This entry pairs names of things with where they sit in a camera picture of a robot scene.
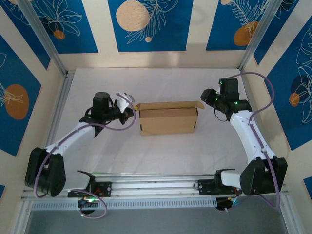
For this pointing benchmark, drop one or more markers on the brown cardboard paper box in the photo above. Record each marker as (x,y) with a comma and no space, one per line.
(168,122)

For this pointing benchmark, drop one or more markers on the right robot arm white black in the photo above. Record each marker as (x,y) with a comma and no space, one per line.
(251,139)

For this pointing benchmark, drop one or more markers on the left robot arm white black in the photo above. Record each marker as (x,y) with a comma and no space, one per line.
(70,141)

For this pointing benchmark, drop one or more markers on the black controller module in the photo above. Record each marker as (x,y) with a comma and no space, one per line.
(84,203)
(223,204)

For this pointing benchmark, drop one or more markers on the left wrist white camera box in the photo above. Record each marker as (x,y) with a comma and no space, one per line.
(123,102)

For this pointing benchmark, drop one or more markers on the aluminium side rail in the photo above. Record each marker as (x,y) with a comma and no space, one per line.
(253,109)
(59,109)

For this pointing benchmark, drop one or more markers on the aluminium frame post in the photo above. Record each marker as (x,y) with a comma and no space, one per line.
(259,34)
(43,34)

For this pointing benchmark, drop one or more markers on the aluminium base rail beam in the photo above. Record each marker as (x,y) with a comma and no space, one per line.
(156,186)

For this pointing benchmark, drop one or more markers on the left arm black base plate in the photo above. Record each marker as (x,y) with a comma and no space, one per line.
(106,189)

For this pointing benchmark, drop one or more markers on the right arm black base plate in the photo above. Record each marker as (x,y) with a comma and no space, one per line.
(204,187)

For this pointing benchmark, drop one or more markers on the aluminium frame leg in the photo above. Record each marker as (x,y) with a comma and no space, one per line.
(22,219)
(290,224)

